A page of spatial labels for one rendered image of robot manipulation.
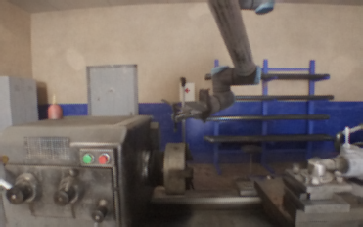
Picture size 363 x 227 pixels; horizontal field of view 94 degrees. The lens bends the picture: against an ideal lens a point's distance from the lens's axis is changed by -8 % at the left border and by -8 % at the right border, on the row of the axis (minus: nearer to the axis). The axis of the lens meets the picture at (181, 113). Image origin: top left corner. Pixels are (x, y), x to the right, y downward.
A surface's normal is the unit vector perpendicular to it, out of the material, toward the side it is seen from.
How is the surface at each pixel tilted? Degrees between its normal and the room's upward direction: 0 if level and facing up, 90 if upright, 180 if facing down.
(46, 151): 90
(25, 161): 90
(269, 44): 90
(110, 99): 90
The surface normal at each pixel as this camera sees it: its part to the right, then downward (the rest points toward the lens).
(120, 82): -0.04, 0.09
